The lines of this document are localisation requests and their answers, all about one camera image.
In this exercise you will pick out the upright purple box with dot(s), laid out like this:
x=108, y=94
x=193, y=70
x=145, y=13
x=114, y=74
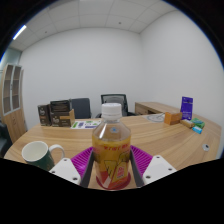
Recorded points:
x=186, y=108

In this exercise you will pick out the wooden shelf cabinet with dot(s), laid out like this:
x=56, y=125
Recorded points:
x=15, y=126

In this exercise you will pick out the rectangular ceiling light panel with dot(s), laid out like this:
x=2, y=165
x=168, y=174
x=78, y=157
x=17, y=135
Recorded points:
x=19, y=32

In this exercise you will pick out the green small box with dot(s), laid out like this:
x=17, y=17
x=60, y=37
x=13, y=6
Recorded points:
x=198, y=123

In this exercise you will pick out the black mesh office chair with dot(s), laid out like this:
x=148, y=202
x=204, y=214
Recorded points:
x=115, y=99

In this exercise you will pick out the green mug with red print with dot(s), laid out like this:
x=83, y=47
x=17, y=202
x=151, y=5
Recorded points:
x=41, y=160

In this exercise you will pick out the yellowish flat small box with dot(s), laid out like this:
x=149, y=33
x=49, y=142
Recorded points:
x=186, y=123

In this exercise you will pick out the orange cardboard box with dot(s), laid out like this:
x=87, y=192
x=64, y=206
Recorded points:
x=172, y=118

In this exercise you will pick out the wooden side desk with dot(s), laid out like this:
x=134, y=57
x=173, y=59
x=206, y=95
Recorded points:
x=151, y=107

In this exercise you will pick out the light blue small box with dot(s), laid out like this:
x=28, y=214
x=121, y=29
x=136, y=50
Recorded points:
x=197, y=129

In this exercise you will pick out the white printed leaflet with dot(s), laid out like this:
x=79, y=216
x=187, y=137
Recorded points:
x=85, y=124

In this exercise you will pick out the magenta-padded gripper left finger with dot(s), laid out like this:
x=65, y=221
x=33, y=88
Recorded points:
x=66, y=168

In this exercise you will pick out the small dark brown carton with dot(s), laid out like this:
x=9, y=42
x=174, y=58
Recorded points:
x=43, y=115

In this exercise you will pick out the large dark brown carton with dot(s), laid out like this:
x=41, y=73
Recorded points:
x=61, y=115

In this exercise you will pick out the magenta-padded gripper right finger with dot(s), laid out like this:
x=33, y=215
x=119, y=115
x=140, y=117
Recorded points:
x=156, y=168

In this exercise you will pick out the yellow drink bottle white cap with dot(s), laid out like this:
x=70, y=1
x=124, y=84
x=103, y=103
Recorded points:
x=111, y=146

